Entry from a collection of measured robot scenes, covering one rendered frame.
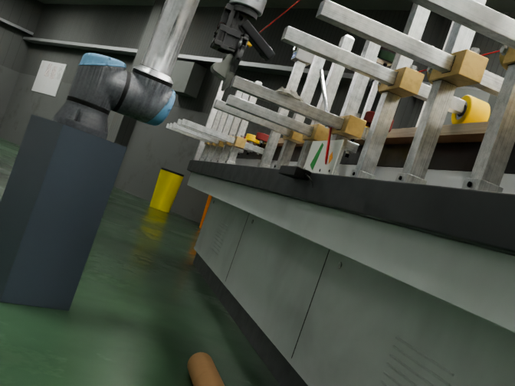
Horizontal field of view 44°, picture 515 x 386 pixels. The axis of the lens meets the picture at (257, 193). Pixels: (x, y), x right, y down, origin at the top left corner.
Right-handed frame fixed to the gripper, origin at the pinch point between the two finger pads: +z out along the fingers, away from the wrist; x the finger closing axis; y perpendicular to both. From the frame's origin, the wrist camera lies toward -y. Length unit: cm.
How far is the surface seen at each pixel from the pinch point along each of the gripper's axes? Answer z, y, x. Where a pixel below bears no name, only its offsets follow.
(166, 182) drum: 44, -63, -741
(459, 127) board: -7, -50, 29
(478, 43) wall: -215, -303, -458
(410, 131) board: -6, -50, 5
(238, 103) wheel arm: -0.5, -8.1, -23.5
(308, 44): -11.5, -10.5, 26.5
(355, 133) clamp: -0.2, -35.6, 5.0
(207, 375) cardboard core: 75, -23, -7
